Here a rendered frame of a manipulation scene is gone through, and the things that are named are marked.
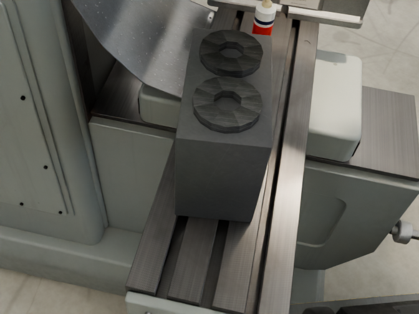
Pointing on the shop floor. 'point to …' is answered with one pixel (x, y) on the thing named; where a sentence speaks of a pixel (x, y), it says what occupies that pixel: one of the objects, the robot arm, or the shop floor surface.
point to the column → (50, 121)
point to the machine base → (106, 261)
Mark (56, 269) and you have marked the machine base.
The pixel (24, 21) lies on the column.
